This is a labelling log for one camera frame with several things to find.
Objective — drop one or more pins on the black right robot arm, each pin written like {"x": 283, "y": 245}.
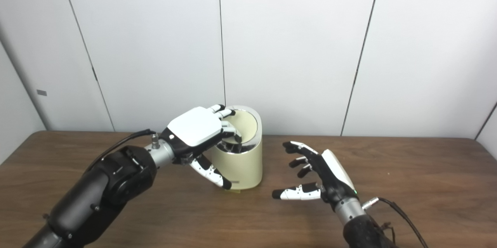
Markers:
{"x": 361, "y": 228}

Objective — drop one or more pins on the white and black left hand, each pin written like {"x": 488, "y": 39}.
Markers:
{"x": 194, "y": 127}

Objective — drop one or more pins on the cream round bin lid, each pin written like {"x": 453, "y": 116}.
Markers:
{"x": 246, "y": 125}

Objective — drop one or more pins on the cream-colored bin body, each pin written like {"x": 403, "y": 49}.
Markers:
{"x": 242, "y": 166}

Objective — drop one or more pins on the yellow tape piece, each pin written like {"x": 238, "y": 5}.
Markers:
{"x": 235, "y": 189}

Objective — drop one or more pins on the white and black right hand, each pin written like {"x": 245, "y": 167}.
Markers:
{"x": 334, "y": 178}

